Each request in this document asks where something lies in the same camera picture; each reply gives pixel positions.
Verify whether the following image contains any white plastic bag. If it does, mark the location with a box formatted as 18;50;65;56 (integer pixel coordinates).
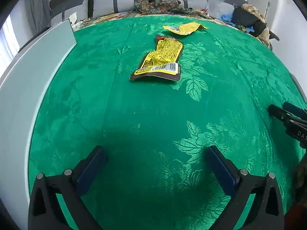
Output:
69;12;81;30

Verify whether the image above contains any dark floral cloth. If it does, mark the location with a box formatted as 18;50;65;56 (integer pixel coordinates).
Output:
133;0;181;15

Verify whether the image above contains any grey curtain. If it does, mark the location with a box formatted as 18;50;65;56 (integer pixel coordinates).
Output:
24;0;52;36

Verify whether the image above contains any black smartphone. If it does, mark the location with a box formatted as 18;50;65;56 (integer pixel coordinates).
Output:
289;73;307;102

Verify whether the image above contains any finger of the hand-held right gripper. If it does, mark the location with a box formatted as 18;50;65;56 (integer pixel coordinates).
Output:
268;104;296;125
282;101;307;120

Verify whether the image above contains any long yellow snack packet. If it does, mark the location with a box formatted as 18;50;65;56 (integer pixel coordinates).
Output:
163;22;208;36

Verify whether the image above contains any clear plastic bag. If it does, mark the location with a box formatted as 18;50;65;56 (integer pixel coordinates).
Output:
206;0;226;18

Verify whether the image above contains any yellow brown-edged snack packet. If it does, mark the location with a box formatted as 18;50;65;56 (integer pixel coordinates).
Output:
130;35;185;81

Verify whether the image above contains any white board panel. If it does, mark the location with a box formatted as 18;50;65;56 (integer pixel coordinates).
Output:
0;19;78;230

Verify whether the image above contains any black bag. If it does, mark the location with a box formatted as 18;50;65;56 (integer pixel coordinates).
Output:
232;6;267;37

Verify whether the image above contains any blue cloth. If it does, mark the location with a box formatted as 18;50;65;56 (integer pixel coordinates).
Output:
217;14;255;33

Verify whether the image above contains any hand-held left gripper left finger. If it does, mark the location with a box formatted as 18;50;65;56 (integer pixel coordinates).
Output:
27;146;107;230

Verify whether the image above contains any floral bed sheet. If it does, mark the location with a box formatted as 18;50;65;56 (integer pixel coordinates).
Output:
72;8;271;46

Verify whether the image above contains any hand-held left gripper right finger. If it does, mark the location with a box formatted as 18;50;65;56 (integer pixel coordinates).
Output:
207;146;286;230

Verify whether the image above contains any green floral blanket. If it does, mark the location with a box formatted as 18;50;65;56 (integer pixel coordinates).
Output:
28;16;307;230

